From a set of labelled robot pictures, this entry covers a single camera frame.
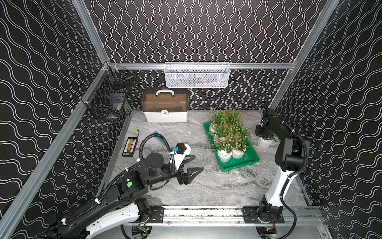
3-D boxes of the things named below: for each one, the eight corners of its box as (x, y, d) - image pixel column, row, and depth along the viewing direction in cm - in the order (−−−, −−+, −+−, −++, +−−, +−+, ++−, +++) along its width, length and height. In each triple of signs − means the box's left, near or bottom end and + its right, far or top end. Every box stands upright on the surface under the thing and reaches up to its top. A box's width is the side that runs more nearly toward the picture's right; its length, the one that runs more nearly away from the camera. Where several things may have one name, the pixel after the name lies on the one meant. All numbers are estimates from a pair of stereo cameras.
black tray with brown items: (123, 156, 97) (121, 154, 96) (128, 139, 106) (127, 137, 104) (133, 156, 98) (131, 154, 96) (137, 139, 106) (136, 137, 104)
